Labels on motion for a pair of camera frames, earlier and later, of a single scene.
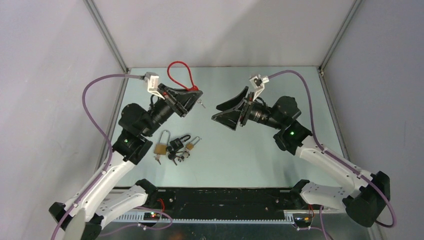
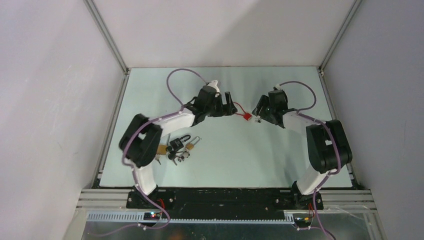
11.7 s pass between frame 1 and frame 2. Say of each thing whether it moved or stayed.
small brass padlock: stayed
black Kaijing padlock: stayed
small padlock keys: stayed
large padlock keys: stayed
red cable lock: moved
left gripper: moved
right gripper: moved
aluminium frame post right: stayed
